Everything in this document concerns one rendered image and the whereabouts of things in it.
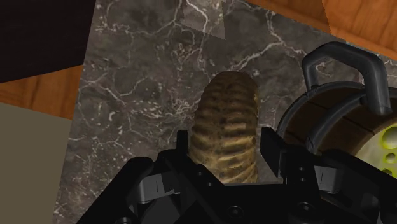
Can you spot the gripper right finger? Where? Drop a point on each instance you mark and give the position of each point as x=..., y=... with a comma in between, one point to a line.
x=341, y=192

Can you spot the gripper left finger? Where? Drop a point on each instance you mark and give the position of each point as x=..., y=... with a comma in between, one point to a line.
x=173, y=192

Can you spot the tan ribbed bread loaf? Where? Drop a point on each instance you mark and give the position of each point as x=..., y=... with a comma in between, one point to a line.
x=226, y=124

